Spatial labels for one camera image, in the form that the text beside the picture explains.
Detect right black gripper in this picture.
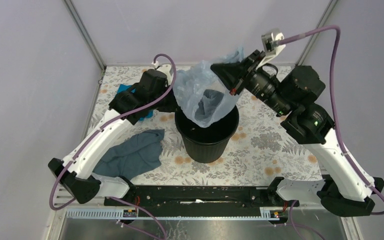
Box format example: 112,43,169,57
209,48,292,115

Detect light blue trash bag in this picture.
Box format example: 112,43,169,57
173,46,244,128

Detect black plastic trash bin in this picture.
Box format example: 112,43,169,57
174,106,240,164

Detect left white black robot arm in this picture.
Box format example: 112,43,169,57
48,64,177,210

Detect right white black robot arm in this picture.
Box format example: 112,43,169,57
210,50,384,217

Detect bright blue trash bag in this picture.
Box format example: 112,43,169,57
117,83,155,122

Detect grey blue trash bag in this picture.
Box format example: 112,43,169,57
93,129,165,180

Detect floral patterned table mat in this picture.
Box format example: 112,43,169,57
82,65,322,187

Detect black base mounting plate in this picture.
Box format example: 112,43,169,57
123,185,293,211

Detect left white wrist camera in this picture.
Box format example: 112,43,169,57
151,60,174,80

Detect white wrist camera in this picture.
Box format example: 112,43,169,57
151,60,174,80
256,28,286,69

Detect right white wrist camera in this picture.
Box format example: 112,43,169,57
256,28,286,69

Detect left aluminium frame post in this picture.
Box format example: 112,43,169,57
62,0,107,72

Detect aluminium frame post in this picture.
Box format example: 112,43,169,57
296,0,340,69
62,0,107,72

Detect right aluminium frame post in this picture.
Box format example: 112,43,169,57
296,0,340,69

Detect white slotted cable duct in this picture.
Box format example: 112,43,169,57
66,205,280,221

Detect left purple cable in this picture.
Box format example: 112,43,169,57
48,53,178,240

